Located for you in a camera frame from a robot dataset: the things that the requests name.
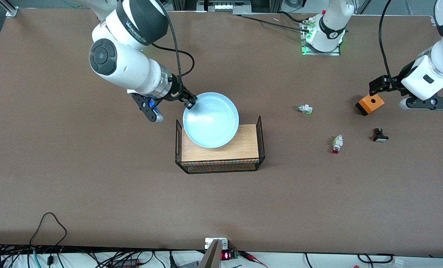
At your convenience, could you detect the black cable on table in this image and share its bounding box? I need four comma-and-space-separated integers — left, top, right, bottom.
232, 11, 312, 32

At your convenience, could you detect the thin black looped cable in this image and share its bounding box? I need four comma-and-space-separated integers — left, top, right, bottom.
29, 212, 68, 248

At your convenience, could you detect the black wire basket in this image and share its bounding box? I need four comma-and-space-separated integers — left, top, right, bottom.
175, 115, 266, 174

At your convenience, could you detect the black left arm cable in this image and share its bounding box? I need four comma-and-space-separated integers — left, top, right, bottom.
379, 0, 405, 90

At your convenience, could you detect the light blue plate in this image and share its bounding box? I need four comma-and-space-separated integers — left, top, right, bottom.
183, 92, 240, 149

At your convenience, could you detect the red push button switch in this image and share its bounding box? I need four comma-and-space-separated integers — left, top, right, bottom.
332, 134, 344, 154

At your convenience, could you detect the grey metal camera stand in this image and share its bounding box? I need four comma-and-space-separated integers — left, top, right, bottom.
198, 237, 229, 268

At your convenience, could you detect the black cable loop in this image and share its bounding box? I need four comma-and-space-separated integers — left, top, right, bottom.
357, 253, 394, 264

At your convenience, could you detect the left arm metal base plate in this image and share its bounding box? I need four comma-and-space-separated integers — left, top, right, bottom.
299, 17, 342, 57

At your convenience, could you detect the red clip lead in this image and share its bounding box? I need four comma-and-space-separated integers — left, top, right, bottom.
239, 252, 268, 268

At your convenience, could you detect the orange button enclosure box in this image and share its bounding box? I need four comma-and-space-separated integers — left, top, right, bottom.
356, 94, 385, 117

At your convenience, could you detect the wooden board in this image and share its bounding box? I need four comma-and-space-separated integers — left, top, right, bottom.
181, 124, 260, 167

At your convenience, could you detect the black square push button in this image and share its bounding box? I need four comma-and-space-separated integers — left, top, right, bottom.
373, 128, 389, 143

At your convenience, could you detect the aluminium frame profile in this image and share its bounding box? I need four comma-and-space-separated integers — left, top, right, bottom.
3, 0, 20, 17

